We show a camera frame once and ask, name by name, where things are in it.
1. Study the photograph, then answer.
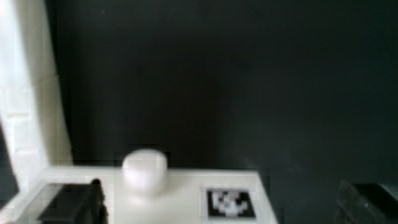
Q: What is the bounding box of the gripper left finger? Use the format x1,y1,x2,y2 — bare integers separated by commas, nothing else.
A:
36,179,108,224

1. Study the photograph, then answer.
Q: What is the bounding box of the white U-shaped frame border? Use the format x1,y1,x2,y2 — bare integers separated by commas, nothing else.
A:
0,0,70,190

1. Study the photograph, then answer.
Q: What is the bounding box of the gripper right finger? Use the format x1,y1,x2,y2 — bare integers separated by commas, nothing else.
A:
333,181,398,224

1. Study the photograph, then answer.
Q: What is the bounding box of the white drawer tagged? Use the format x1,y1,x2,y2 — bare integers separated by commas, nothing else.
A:
15,148,280,224

